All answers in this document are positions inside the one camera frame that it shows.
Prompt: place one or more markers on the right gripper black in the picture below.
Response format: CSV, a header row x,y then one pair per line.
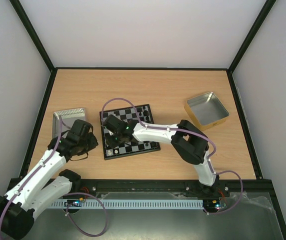
x,y
111,140

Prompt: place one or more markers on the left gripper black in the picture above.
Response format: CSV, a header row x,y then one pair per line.
x,y
94,143

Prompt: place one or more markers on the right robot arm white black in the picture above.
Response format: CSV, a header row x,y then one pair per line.
x,y
193,146

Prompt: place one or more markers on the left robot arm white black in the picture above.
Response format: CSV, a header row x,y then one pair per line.
x,y
23,204

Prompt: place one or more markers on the row of black chess pieces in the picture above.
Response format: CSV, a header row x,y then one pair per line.
x,y
145,115

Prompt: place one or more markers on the black grey chessboard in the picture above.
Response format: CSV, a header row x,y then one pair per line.
x,y
127,118

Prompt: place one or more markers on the silver metal tin lid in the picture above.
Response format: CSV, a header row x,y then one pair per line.
x,y
68,117

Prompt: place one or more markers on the gold metal tin box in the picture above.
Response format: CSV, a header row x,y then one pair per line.
x,y
206,111

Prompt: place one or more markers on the light blue cable duct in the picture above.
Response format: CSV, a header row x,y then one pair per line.
x,y
131,204

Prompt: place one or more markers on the black aluminium frame rail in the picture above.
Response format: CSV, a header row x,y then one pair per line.
x,y
188,188

